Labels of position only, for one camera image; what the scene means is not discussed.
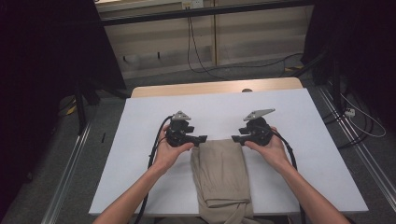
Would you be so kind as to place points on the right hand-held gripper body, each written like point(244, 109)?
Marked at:
point(260, 132)

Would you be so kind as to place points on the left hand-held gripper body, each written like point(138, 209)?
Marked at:
point(177, 133)

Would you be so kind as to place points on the beige pants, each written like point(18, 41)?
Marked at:
point(221, 174)

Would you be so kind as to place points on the person's left hand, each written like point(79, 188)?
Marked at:
point(166, 157)

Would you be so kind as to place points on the person's right hand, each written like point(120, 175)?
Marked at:
point(274, 154)

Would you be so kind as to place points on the white table mat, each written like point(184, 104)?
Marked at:
point(149, 118)

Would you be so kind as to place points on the wooden table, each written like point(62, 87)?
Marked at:
point(186, 88)

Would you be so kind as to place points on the yellow floor tape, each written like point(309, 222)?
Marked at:
point(294, 68)
point(71, 109)

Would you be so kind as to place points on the black stand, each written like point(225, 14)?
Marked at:
point(335, 87)
point(80, 109)

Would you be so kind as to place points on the white power strip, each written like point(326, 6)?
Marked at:
point(350, 112)

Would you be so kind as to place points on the beige wooden cabinet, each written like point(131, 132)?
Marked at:
point(249, 37)

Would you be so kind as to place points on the black horizontal bar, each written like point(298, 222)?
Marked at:
point(155, 17)

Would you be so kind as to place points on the black curtain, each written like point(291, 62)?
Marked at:
point(367, 46)
point(37, 62)

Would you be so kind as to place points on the metal floor rail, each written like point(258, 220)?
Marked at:
point(364, 155)
point(67, 177)

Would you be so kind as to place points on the white wall socket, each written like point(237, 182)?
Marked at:
point(193, 4)

